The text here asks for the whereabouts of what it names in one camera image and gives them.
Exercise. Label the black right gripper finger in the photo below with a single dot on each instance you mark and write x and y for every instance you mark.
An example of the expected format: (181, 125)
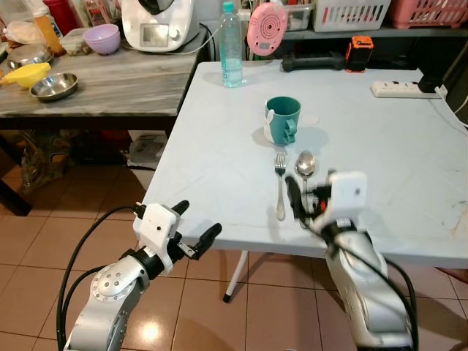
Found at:
(295, 197)

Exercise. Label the steel spoon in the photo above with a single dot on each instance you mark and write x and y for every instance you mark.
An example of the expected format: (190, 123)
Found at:
(305, 165)

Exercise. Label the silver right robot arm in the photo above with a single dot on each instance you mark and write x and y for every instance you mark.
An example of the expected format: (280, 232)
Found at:
(365, 285)

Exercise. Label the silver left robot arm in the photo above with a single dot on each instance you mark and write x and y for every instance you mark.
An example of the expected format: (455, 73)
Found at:
(110, 292)

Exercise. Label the steel fork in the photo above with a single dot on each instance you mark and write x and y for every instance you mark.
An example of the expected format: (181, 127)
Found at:
(280, 183)

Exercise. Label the white folding table leg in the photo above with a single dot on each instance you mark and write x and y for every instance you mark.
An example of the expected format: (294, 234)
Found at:
(235, 274)

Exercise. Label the white box under table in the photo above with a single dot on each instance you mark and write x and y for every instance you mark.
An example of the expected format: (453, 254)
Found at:
(147, 151)

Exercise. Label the teal mug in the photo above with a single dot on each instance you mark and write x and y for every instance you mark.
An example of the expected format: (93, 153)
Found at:
(284, 121)

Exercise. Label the marble top side table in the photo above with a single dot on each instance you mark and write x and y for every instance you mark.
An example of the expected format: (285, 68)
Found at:
(124, 84)

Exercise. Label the white power strip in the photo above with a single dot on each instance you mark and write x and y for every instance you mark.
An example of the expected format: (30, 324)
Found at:
(395, 89)

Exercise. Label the black dumbbell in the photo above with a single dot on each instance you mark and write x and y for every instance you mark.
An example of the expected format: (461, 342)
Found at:
(314, 61)

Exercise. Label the orange and black device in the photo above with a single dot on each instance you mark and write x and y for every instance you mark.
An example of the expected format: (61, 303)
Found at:
(359, 54)

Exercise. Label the clear plastic water bottle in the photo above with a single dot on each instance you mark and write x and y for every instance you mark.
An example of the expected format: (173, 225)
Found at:
(231, 55)

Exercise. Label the black plug adapter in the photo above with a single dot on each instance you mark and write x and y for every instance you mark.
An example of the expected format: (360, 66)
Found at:
(430, 83)

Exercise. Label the pink round device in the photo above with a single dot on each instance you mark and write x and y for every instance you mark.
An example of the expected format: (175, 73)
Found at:
(266, 28)

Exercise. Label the steel bowl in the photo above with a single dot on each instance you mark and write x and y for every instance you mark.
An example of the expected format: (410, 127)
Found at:
(53, 86)

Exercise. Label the white kitchen appliance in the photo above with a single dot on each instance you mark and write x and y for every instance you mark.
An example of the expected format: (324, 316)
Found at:
(157, 25)

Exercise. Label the purple bowl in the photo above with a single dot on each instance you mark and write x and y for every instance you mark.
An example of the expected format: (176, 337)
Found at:
(102, 39)

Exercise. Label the white plastic basket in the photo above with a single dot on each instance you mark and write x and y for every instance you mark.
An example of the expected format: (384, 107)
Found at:
(351, 14)

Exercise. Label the clear food container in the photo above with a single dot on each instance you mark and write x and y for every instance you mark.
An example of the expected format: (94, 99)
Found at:
(74, 42)

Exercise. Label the yellow plastic scoop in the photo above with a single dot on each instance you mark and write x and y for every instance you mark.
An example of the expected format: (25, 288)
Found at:
(28, 74)

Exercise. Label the steel pot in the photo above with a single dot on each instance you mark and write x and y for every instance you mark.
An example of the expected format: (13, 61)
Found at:
(28, 55)

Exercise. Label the pink plastic basket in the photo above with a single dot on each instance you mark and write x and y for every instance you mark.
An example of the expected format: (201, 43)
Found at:
(428, 12)

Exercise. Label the orange sauce bottle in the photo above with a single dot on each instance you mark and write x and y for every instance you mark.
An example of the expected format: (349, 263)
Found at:
(48, 31)

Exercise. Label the red bottle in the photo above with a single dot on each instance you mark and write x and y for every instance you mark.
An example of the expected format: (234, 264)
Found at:
(63, 14)

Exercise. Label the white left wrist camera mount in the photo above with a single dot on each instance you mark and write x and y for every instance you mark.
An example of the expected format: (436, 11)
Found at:
(155, 225)

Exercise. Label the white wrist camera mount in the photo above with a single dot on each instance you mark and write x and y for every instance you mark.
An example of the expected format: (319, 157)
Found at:
(155, 225)
(346, 193)

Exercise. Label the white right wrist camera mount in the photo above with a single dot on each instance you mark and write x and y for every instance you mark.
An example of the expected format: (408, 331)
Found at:
(346, 193)

